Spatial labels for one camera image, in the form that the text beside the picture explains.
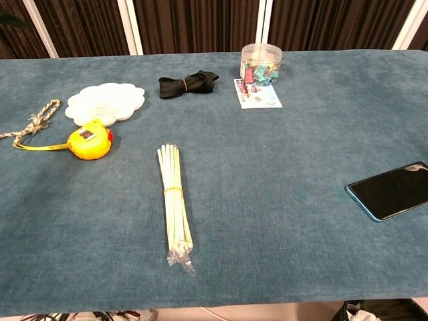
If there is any white frame post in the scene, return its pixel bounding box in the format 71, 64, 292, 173
255, 0, 274, 45
391, 0, 428, 51
116, 0, 144, 56
21, 0, 60, 59

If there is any black folded strap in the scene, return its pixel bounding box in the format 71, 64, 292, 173
158, 70, 220, 100

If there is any bundle of wrapped chopsticks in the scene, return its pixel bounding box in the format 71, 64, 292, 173
156, 143, 197, 278

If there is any tangle of cables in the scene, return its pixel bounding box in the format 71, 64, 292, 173
18, 309, 158, 321

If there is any printed white card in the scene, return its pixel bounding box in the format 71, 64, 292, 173
233, 78, 284, 110

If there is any crumpled white paper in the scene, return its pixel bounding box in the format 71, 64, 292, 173
345, 309, 379, 321

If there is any dark brown curtain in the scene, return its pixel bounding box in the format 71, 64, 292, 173
0, 0, 428, 60

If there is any teal table cloth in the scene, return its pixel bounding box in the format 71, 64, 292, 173
0, 49, 428, 317

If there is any black smartphone with blue case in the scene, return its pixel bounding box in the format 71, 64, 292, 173
345, 161, 428, 222

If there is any white flower-shaped palette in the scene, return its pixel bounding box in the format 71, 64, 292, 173
64, 82, 146, 128

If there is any black bin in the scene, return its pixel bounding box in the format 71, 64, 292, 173
330, 298, 428, 321

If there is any clear jar of binder clips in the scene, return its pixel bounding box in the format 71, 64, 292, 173
239, 43, 284, 86

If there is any braided tan rope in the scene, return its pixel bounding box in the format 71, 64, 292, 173
0, 98, 62, 140

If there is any yellow tape measure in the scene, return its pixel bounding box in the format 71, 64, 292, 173
12, 118, 114, 161

